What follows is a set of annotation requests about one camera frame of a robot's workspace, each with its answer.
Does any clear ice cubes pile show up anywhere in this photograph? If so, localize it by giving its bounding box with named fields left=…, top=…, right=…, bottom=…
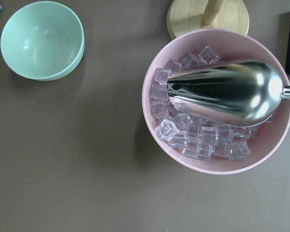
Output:
left=149, top=45, right=275, bottom=161

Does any green bowl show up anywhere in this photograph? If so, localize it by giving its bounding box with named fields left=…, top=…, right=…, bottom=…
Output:
left=0, top=1, right=85, bottom=81

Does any wooden cup stand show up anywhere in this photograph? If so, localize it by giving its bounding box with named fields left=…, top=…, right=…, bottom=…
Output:
left=167, top=0, right=249, bottom=40

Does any pink bowl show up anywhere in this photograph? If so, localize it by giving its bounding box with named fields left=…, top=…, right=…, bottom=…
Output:
left=142, top=29, right=290, bottom=174

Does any metal ice scoop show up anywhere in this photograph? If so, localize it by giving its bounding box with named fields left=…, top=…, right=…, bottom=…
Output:
left=167, top=60, right=290, bottom=127

